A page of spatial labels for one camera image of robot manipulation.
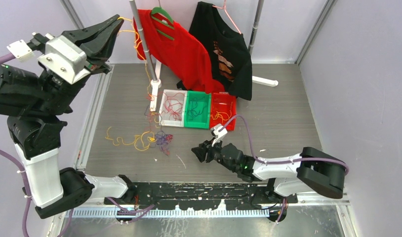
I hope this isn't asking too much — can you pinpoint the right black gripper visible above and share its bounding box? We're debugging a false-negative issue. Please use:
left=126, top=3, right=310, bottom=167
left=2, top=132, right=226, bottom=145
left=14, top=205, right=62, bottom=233
left=191, top=136, right=237, bottom=173

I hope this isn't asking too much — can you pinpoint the yellow cable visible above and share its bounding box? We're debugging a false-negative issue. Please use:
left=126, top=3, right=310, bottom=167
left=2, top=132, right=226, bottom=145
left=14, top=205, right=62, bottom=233
left=105, top=16, right=158, bottom=152
left=211, top=101, right=236, bottom=125

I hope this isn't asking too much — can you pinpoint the coloured cable pile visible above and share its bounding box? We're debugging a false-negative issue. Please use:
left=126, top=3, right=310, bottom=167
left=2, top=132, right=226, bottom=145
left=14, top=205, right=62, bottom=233
left=143, top=93, right=174, bottom=156

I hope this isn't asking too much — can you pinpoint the red cable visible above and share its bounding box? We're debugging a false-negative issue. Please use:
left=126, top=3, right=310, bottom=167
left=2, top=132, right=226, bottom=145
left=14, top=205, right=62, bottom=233
left=161, top=92, right=186, bottom=122

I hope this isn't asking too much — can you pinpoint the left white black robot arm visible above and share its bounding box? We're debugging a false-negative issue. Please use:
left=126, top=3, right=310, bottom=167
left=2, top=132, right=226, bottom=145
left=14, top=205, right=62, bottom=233
left=0, top=15, right=136, bottom=219

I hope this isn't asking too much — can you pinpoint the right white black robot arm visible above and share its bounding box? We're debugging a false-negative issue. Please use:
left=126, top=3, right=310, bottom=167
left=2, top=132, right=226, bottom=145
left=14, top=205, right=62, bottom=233
left=191, top=140, right=349, bottom=203

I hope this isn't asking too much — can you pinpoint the green plastic bin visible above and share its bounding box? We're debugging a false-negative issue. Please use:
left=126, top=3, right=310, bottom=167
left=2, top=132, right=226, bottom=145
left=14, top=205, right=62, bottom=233
left=184, top=91, right=211, bottom=129

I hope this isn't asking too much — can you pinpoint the red plastic bin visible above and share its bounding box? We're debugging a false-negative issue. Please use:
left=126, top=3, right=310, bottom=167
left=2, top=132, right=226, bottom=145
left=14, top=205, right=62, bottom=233
left=209, top=92, right=237, bottom=128

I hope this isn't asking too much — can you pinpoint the white plastic bin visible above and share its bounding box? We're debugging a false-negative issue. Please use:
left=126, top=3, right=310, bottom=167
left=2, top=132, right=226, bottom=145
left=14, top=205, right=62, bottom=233
left=159, top=89, right=187, bottom=127

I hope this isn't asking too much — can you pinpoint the metal clothes rack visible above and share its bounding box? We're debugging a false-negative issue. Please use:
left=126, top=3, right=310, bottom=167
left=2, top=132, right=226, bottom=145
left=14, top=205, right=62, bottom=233
left=129, top=0, right=279, bottom=112

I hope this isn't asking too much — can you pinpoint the green clothes hanger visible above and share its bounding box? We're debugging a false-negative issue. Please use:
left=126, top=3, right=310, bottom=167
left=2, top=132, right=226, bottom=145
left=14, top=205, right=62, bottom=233
left=151, top=6, right=174, bottom=30

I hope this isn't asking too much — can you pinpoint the red t-shirt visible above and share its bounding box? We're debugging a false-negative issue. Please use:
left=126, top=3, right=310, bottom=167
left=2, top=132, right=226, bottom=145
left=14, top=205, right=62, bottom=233
left=138, top=9, right=225, bottom=94

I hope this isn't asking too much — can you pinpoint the black printed t-shirt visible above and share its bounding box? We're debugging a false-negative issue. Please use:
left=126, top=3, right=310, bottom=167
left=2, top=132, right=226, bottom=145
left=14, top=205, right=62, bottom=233
left=177, top=1, right=252, bottom=101

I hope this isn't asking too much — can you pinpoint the pink clothes hanger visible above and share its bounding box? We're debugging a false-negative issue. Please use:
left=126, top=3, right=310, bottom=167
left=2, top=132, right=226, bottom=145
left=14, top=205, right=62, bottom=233
left=213, top=0, right=242, bottom=35

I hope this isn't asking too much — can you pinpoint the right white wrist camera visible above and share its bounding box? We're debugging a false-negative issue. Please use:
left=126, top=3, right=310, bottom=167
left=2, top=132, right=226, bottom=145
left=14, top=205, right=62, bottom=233
left=210, top=123, right=228, bottom=146

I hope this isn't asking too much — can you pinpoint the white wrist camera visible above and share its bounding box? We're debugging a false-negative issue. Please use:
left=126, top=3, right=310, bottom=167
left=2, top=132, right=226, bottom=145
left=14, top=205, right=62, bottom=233
left=38, top=36, right=91, bottom=84
left=210, top=123, right=228, bottom=146

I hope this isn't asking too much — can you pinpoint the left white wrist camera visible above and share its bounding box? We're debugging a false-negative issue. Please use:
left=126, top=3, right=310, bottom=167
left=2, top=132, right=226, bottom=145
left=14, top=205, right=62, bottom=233
left=38, top=36, right=91, bottom=84

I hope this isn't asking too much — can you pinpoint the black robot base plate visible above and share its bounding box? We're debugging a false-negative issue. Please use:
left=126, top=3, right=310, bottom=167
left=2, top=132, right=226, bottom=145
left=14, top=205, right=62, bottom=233
left=103, top=182, right=283, bottom=211

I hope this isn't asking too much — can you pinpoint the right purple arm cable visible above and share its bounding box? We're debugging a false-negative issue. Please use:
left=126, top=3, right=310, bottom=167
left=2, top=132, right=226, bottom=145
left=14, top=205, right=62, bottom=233
left=222, top=115, right=350, bottom=225

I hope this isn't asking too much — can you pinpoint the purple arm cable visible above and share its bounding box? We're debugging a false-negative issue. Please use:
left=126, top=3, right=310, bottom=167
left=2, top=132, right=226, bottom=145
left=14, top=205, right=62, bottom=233
left=222, top=115, right=350, bottom=225
left=0, top=39, right=156, bottom=237

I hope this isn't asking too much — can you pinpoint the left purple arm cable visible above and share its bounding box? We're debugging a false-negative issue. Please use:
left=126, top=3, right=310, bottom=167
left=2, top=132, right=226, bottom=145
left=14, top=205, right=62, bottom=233
left=0, top=39, right=156, bottom=237

